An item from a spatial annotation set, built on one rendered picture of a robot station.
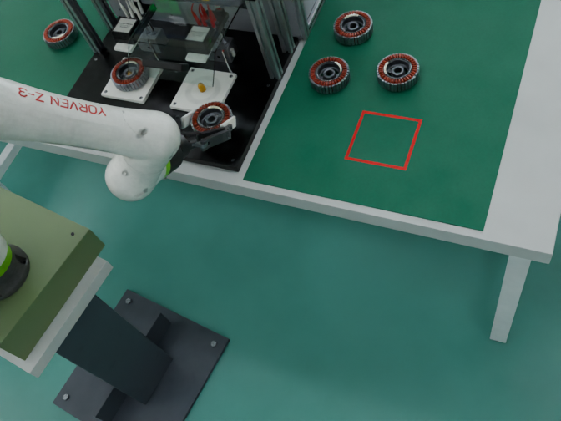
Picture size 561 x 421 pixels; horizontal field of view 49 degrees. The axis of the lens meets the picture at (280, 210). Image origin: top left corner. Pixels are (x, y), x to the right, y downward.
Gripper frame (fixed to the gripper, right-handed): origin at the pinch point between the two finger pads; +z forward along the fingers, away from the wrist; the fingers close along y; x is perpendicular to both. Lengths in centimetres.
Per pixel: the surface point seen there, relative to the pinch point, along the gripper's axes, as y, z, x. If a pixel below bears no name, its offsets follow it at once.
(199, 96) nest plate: -10.8, 12.0, 0.8
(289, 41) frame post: 9.4, 29.0, 14.3
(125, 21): -35.6, 14.7, 18.8
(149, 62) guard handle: -7.6, -13.2, 18.3
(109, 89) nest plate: -40.4, 9.2, -0.5
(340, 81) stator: 26.9, 23.5, 6.7
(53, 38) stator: -72, 22, 8
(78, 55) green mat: -62, 22, 4
